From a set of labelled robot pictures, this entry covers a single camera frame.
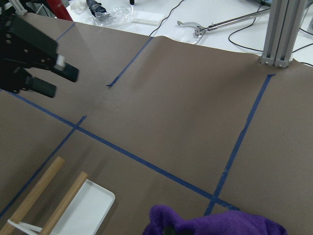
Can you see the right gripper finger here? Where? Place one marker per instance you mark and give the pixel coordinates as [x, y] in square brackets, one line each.
[169, 230]

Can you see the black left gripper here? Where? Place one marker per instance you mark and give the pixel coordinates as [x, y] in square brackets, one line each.
[23, 46]

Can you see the purple microfibre towel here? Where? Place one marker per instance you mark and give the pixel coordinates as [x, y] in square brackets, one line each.
[226, 223]

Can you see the white towel rack stand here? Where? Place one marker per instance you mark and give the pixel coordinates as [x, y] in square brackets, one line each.
[80, 211]

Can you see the red cylinder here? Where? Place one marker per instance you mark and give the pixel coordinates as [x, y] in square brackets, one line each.
[59, 10]

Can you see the folded dark blue umbrella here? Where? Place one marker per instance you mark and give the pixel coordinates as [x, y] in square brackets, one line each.
[95, 7]

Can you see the crumpled clear plastic wrap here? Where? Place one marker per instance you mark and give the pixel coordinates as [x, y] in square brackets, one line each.
[116, 16]

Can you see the white flat box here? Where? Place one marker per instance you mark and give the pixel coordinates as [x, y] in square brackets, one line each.
[147, 18]

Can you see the metal reacher grabber tool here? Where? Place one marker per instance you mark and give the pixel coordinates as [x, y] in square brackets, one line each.
[200, 30]

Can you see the aluminium frame post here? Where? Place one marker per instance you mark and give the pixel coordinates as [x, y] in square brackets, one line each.
[283, 26]

